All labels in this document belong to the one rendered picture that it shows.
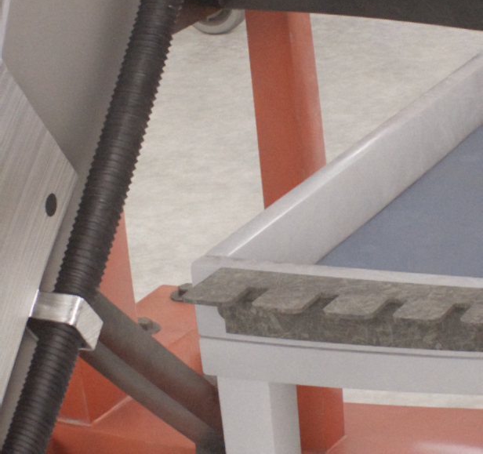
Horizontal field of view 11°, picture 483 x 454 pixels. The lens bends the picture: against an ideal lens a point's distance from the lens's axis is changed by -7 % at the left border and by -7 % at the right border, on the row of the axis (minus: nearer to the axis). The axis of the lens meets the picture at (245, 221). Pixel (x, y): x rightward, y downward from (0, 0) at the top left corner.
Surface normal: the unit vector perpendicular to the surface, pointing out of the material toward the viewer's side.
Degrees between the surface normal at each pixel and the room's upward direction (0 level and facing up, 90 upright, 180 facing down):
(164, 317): 0
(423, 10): 90
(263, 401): 90
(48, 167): 90
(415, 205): 0
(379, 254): 0
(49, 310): 40
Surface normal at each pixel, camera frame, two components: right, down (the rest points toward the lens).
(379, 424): -0.09, -0.94
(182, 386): 0.88, 0.07
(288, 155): -0.46, 0.33
